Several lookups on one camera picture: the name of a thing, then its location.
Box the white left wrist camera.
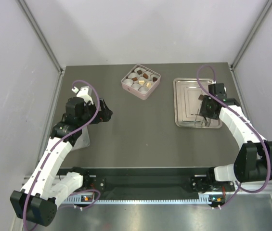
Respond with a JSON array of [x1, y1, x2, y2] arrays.
[[71, 86, 93, 103]]

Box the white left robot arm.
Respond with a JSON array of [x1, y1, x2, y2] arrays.
[[10, 97, 113, 231]]

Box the steel tweezers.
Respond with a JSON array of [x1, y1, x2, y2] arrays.
[[194, 114, 211, 128]]

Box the steel tray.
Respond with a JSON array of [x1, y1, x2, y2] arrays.
[[173, 78, 222, 129]]

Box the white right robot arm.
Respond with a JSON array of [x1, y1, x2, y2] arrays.
[[199, 83, 272, 191]]

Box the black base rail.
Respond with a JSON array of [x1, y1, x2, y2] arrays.
[[57, 167, 235, 205]]

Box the pink chocolate tin box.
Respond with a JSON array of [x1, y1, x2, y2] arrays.
[[121, 64, 161, 100]]

